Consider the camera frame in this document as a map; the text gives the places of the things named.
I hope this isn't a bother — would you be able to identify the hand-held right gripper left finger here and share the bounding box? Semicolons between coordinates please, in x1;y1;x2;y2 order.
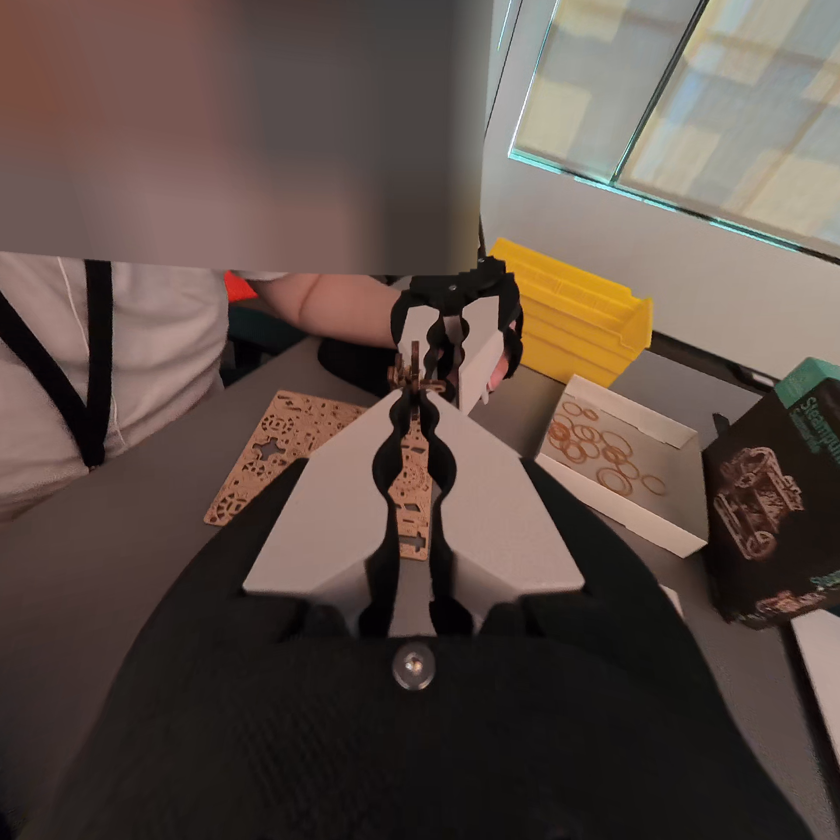
243;388;411;635

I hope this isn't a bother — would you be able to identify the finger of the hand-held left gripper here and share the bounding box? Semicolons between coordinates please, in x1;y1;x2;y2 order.
399;304;454;385
446;297;508;416

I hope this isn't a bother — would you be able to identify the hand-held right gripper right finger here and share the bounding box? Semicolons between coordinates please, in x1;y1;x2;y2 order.
420;388;585;635

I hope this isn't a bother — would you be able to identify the small wooden model assembly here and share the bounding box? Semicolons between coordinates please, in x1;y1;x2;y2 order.
386;340;455;421

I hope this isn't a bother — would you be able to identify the laser-cut wooden parts sheet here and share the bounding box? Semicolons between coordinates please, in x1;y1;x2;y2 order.
203;390;434;562

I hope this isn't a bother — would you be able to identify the black model kit box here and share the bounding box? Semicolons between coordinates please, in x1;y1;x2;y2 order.
701;357;840;631

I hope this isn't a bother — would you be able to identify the person's left hand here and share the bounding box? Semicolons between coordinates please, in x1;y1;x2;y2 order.
487;314;521;392

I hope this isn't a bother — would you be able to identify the black wrist rest pad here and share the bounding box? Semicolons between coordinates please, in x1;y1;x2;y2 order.
317;338;401;400

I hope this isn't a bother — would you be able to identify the yellow plastic bin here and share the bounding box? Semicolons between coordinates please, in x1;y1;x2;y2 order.
489;238;654;388

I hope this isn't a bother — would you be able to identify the white cardboard tray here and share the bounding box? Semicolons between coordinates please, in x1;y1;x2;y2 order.
535;374;710;559

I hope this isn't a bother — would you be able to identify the pile of rubber bands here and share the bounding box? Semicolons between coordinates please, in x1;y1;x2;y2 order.
548;400;667;496

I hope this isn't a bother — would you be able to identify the window with blind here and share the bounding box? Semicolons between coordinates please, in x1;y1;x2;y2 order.
508;0;840;260

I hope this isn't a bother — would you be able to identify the white board stand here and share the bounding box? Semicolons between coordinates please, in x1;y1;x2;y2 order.
789;607;840;762

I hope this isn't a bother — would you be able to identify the black lanyard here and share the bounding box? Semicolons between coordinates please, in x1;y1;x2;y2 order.
0;259;116;470

